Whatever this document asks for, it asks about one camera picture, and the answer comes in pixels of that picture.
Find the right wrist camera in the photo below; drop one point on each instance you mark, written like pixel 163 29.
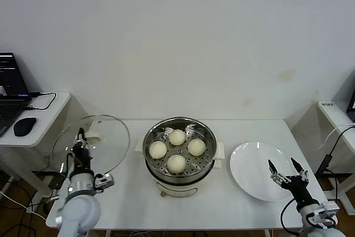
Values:
pixel 325 212

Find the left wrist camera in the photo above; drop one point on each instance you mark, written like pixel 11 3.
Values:
pixel 105 181

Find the round glass pot lid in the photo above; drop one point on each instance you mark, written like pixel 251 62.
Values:
pixel 116 142

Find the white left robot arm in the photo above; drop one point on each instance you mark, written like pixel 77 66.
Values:
pixel 80 212

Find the white round plate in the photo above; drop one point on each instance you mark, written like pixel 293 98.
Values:
pixel 249 176

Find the white steamed baozi bun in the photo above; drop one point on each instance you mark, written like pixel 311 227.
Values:
pixel 176 164
pixel 177 137
pixel 196 147
pixel 157 149

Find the black computer mouse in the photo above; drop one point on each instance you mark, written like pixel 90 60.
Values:
pixel 25 126

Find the stainless steel steamer basket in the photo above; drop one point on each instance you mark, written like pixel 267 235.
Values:
pixel 208 137

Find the black laptop edge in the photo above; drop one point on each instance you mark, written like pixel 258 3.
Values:
pixel 352 106

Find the small label sticker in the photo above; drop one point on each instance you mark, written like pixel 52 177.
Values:
pixel 327 105

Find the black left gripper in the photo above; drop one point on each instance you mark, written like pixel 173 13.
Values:
pixel 82 156

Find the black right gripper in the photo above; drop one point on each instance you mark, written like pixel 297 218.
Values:
pixel 299 190

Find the black open laptop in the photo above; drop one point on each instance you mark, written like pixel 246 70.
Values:
pixel 11 81

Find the white side table with label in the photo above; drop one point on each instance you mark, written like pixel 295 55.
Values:
pixel 332 116

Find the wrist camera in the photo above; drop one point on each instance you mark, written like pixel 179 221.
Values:
pixel 105 181
pixel 325 212

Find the cream electric cooking pot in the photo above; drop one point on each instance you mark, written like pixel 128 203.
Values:
pixel 177 189

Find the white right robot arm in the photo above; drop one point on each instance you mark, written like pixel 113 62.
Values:
pixel 332 232

